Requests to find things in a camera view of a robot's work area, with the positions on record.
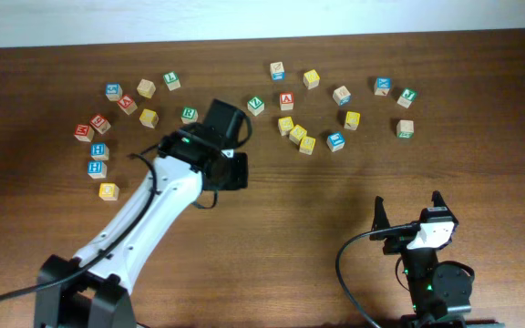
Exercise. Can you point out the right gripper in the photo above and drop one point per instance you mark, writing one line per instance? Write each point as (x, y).
(397, 241)

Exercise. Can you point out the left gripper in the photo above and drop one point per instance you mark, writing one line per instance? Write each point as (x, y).
(237, 176)

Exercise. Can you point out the green R block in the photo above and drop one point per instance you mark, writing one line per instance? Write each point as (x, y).
(189, 115)

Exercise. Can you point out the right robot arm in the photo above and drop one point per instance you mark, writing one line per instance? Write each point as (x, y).
(439, 290)

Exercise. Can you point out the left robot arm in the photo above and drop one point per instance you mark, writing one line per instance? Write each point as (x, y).
(93, 288)

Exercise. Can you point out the yellow S block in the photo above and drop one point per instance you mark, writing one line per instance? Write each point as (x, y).
(285, 125)

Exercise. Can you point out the yellow block middle cluster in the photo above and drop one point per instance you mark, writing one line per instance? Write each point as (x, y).
(297, 133)

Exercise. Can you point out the yellow block cluster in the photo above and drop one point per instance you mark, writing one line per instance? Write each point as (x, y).
(297, 133)
(307, 145)

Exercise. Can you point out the green Z block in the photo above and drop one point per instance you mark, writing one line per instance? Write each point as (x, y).
(256, 106)

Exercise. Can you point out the yellow block lower cluster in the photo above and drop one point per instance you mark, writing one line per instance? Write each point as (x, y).
(307, 145)

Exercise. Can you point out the plain green-sided block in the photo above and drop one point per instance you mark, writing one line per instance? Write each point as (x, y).
(405, 129)

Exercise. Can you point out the red A block right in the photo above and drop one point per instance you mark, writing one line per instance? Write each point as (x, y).
(286, 101)

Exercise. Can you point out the red a block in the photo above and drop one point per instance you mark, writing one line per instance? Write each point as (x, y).
(127, 104)
(286, 101)

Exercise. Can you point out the blue E block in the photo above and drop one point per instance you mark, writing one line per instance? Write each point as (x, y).
(335, 141)

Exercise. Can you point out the yellow block upper left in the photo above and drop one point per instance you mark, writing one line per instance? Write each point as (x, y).
(149, 118)

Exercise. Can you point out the green J block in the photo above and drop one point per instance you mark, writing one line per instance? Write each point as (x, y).
(407, 97)

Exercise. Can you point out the plain blue-sided block top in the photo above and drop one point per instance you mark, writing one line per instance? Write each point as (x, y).
(277, 71)

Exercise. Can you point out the plain blue-sided block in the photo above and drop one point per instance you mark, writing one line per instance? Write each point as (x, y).
(277, 71)
(341, 95)

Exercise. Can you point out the green L block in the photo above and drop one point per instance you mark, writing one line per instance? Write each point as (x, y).
(172, 80)

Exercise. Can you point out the yellow block top right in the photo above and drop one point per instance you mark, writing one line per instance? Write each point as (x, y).
(311, 79)

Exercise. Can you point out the plain yellow-edged block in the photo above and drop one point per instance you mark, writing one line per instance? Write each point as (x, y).
(146, 88)

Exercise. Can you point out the blue K block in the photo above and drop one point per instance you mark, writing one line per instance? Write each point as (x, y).
(382, 86)

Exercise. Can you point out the yellow O block left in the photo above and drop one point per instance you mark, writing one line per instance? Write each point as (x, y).
(108, 191)

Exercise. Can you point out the plain blue-sided block right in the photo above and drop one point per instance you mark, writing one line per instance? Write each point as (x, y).
(341, 95)

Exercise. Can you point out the red A block left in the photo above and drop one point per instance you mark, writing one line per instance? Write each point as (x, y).
(127, 104)

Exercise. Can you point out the blue H block upper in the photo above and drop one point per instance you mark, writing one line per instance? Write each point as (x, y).
(99, 151)

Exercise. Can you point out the blue h block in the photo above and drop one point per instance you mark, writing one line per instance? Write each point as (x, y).
(99, 151)
(97, 169)

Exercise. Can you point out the blue H block lower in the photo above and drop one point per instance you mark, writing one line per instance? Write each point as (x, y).
(97, 169)

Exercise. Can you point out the red 9 block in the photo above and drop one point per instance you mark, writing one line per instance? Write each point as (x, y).
(100, 124)

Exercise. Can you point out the blue 5 block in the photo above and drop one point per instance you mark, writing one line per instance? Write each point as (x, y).
(113, 91)

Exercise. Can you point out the red M block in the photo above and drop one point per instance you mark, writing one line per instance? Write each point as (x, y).
(84, 133)

